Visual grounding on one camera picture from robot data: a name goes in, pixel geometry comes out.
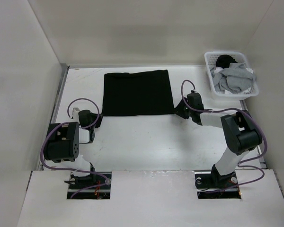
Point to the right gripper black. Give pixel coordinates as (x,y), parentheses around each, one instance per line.
(178,110)

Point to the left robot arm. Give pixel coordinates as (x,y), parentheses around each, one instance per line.
(61,148)

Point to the black garment in basket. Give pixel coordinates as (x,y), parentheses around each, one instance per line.
(224,61)

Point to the black tank top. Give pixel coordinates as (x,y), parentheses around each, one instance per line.
(134,94)

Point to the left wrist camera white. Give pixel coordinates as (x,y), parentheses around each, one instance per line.
(75,113)

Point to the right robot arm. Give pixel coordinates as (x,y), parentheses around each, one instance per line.
(240,133)

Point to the grey garment in basket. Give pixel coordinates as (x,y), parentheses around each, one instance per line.
(231,70)

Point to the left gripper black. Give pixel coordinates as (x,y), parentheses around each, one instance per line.
(98,122)

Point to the white garment in basket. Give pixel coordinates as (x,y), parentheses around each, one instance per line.
(230,84)

